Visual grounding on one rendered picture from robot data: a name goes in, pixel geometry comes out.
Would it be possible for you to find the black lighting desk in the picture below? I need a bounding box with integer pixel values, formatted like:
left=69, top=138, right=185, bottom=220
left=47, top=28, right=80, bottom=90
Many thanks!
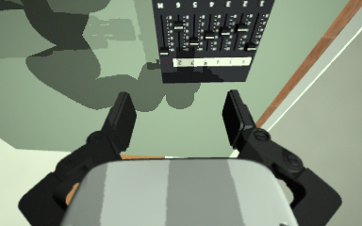
left=152, top=0, right=275, bottom=84

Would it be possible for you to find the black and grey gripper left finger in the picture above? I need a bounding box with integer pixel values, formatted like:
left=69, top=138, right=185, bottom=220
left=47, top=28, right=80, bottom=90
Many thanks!
left=18, top=92, right=137, bottom=226

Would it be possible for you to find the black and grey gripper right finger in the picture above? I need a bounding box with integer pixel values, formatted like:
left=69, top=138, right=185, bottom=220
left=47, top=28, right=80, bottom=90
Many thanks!
left=222, top=89, right=342, bottom=226

